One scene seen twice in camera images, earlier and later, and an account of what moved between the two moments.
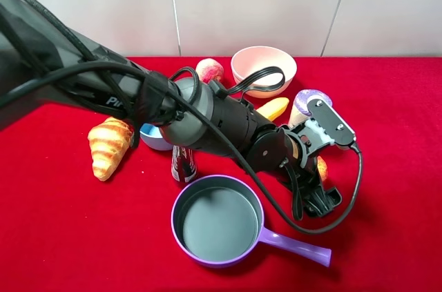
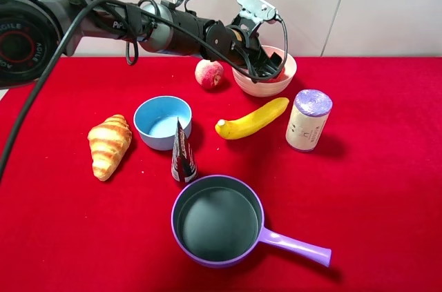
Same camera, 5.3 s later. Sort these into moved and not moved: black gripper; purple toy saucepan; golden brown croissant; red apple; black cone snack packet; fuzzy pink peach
Moved: red apple; black gripper
Not moved: purple toy saucepan; golden brown croissant; black cone snack packet; fuzzy pink peach
